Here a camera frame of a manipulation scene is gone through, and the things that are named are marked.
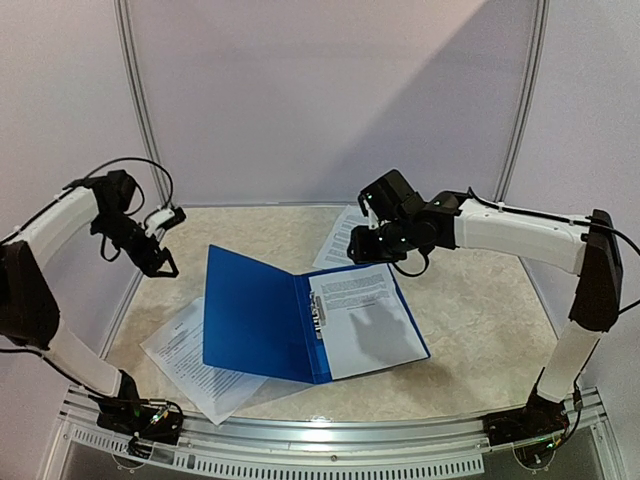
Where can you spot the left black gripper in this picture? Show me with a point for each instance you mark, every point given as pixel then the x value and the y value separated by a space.
pixel 150 267

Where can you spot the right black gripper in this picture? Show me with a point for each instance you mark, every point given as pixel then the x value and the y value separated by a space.
pixel 361 245

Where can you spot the printed paper sheet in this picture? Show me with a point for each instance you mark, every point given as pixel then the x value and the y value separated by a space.
pixel 333 252
pixel 365 324
pixel 177 348

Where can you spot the metal folder clip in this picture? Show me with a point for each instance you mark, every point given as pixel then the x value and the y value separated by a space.
pixel 318 316

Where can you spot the blue plastic folder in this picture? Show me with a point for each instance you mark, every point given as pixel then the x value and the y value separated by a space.
pixel 257 319

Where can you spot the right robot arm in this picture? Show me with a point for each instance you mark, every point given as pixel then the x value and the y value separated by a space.
pixel 400 221

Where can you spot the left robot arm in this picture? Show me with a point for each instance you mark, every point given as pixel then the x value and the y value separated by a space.
pixel 30 315

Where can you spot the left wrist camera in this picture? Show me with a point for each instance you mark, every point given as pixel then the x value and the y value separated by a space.
pixel 163 219

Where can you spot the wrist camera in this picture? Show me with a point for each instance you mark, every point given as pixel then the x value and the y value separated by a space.
pixel 163 219
pixel 368 212

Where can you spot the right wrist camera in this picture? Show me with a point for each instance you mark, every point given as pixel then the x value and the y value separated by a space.
pixel 368 212

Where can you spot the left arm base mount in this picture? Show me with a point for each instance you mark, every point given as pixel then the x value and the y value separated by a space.
pixel 155 420

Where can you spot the aluminium front rail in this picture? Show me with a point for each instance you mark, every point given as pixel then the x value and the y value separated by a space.
pixel 442 448

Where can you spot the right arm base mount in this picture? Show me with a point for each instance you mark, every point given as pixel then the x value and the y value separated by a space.
pixel 539 420

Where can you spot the left aluminium frame post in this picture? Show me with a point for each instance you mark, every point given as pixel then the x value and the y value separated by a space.
pixel 124 24

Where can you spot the aluminium frame post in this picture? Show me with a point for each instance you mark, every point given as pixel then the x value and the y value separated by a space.
pixel 124 24
pixel 525 99

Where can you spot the right aluminium frame post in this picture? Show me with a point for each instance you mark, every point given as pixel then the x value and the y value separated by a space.
pixel 525 99

